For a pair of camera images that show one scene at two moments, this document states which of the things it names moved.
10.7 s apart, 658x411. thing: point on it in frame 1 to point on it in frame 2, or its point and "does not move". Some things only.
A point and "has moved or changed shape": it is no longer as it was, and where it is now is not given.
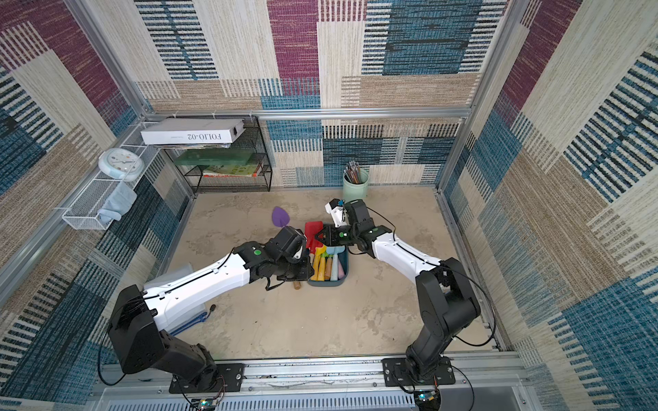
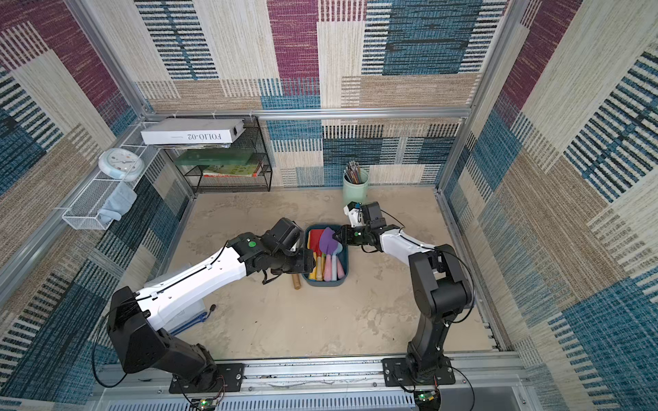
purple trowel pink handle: [280, 218] to [328, 246]
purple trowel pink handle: [340, 269] does not move
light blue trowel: [335, 251] does not move
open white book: [170, 277] does not move
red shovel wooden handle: [311, 229] has moved or changed shape
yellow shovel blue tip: [319, 250] does not move
